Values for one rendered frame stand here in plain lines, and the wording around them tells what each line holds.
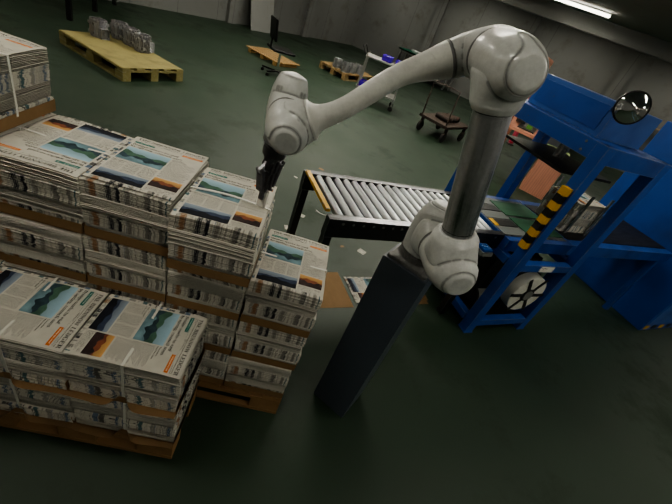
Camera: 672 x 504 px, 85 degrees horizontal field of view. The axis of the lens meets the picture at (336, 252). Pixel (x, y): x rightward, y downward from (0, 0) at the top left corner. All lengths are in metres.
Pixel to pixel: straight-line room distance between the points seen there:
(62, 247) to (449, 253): 1.33
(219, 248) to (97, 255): 0.48
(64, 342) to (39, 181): 0.52
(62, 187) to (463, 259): 1.28
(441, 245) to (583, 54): 13.86
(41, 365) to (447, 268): 1.37
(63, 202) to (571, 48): 14.46
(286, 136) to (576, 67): 14.18
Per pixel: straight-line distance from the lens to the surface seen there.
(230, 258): 1.28
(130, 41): 6.66
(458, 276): 1.19
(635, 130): 2.94
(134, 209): 1.36
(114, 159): 1.51
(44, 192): 1.50
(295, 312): 1.47
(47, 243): 1.63
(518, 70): 0.96
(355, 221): 2.02
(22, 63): 1.67
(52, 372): 1.61
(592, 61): 14.87
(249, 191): 1.44
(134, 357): 1.44
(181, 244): 1.30
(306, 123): 0.95
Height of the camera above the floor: 1.77
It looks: 34 degrees down
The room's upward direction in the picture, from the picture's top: 22 degrees clockwise
